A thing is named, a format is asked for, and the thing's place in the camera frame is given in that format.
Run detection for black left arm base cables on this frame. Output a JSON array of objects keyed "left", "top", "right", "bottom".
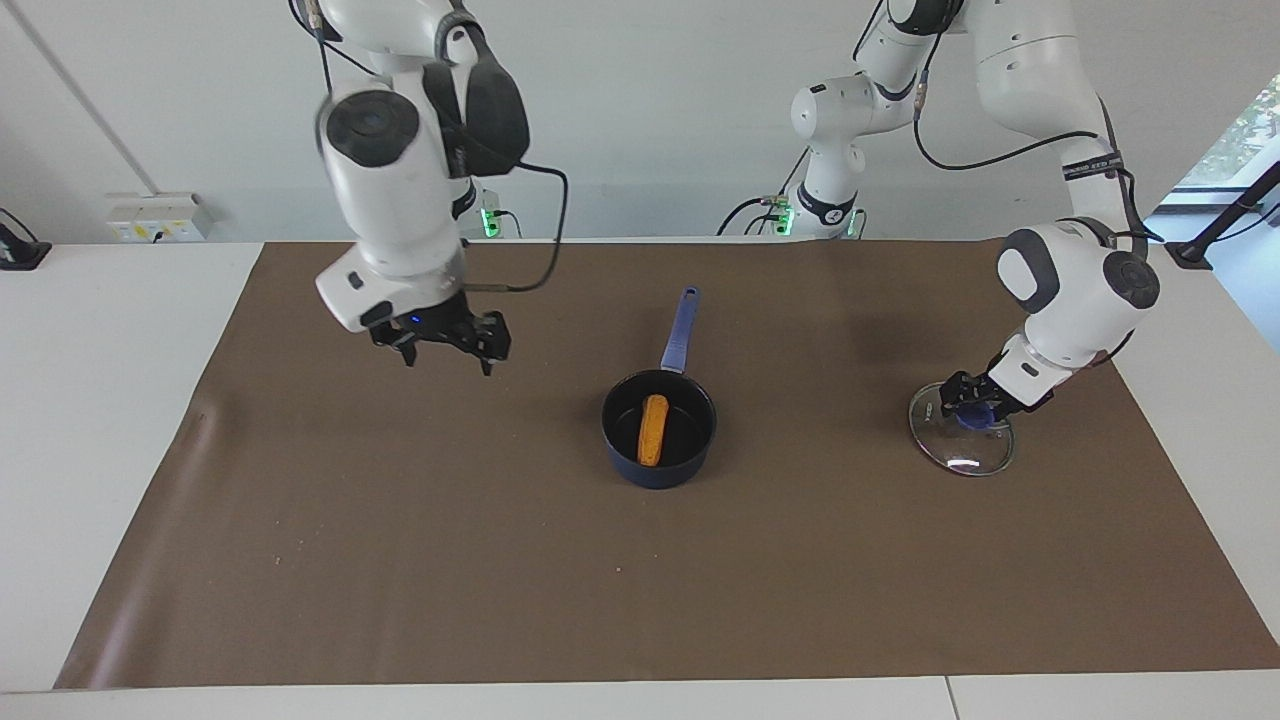
[{"left": 716, "top": 150, "right": 813, "bottom": 239}]

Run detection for black table clamp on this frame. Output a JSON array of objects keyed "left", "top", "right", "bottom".
[{"left": 0, "top": 208, "right": 53, "bottom": 271}]

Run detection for white wall socket box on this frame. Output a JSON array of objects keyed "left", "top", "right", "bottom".
[{"left": 105, "top": 192, "right": 215, "bottom": 244}]

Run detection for black camera stand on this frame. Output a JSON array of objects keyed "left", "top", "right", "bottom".
[{"left": 1165, "top": 160, "right": 1280, "bottom": 271}]

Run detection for window with green trees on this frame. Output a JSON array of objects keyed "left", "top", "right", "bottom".
[{"left": 1175, "top": 75, "right": 1280, "bottom": 193}]

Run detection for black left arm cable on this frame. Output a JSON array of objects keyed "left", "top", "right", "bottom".
[{"left": 911, "top": 68, "right": 1166, "bottom": 246}]

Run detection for brown table mat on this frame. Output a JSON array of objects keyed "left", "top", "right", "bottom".
[{"left": 53, "top": 238, "right": 1280, "bottom": 691}]

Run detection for glass lid with blue knob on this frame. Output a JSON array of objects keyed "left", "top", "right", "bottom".
[{"left": 908, "top": 382, "right": 1015, "bottom": 478}]

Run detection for yellow corn cob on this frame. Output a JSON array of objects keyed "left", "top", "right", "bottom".
[{"left": 638, "top": 394, "right": 670, "bottom": 468}]

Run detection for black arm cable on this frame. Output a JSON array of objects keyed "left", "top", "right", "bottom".
[
  {"left": 462, "top": 160, "right": 570, "bottom": 294},
  {"left": 911, "top": 68, "right": 1166, "bottom": 246}
]

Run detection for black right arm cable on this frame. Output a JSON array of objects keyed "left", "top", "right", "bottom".
[{"left": 462, "top": 160, "right": 570, "bottom": 294}]

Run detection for dark blue saucepan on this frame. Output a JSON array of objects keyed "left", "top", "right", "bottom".
[{"left": 601, "top": 287, "right": 718, "bottom": 490}]

